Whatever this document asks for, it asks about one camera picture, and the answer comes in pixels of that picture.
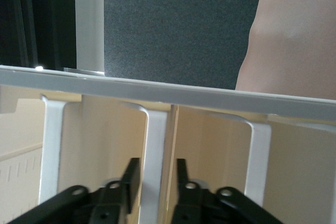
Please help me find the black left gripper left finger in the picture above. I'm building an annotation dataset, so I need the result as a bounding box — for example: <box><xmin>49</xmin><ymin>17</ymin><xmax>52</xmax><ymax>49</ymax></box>
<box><xmin>7</xmin><ymin>157</ymin><xmax>140</xmax><ymax>224</ymax></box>

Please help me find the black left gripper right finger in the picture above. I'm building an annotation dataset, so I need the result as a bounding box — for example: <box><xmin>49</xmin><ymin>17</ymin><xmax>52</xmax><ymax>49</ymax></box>
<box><xmin>170</xmin><ymin>158</ymin><xmax>284</xmax><ymax>224</ymax></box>

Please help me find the white drawer cabinet housing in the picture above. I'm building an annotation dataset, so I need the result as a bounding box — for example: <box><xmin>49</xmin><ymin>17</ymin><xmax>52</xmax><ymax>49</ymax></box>
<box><xmin>0</xmin><ymin>65</ymin><xmax>336</xmax><ymax>135</ymax></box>

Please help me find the dark grey felt panel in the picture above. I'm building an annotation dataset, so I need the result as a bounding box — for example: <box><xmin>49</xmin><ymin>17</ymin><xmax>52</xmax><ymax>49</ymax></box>
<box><xmin>103</xmin><ymin>0</ymin><xmax>263</xmax><ymax>90</ymax></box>

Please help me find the brown table cover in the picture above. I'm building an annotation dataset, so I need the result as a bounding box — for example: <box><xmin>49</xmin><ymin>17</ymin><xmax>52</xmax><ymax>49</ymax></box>
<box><xmin>235</xmin><ymin>0</ymin><xmax>336</xmax><ymax>104</ymax></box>

